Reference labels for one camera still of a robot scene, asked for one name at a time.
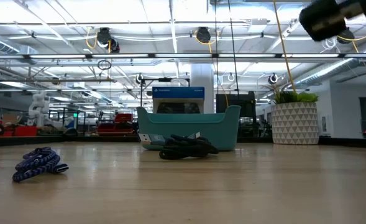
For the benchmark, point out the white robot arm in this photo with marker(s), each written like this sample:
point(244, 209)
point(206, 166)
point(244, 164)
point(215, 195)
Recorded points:
point(38, 107)

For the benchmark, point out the teal plastic bin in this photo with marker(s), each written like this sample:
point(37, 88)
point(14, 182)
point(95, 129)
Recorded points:
point(223, 130)

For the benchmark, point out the blue PlayStation box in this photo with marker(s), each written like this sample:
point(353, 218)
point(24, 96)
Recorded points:
point(178, 93)

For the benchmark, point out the succulent in white patterned pot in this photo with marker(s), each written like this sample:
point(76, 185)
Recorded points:
point(294, 124)

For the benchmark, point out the black aluminium table frame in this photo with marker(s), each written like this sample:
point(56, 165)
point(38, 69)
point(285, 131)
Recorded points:
point(46, 140)

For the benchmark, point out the red tool boxes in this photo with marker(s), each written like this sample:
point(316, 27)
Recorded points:
point(117, 124)

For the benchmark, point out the red storage bin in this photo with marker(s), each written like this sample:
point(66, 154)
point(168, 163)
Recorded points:
point(21, 130)

